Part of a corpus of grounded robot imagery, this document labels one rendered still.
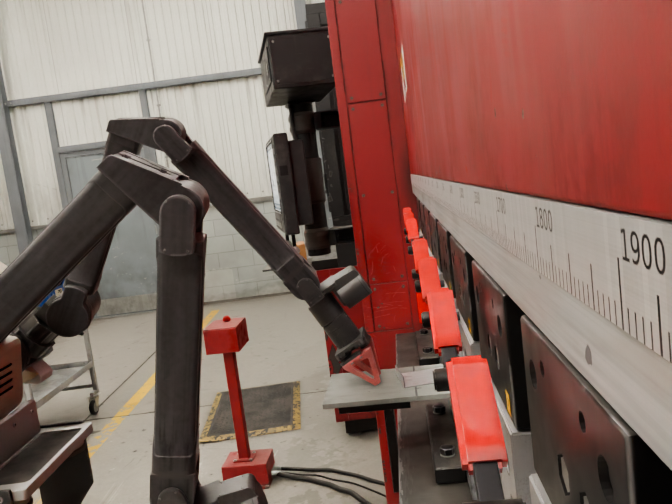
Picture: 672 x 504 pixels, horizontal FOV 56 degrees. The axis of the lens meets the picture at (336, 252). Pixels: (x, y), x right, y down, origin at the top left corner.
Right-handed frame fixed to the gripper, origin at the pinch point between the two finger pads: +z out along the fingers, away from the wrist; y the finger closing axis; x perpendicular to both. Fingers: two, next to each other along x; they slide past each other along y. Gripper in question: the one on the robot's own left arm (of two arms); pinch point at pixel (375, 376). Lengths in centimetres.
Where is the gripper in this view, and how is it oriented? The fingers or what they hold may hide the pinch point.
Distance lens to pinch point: 130.7
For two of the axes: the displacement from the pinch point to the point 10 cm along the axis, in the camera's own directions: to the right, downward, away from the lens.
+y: 0.9, -1.1, 9.9
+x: -8.0, 5.8, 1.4
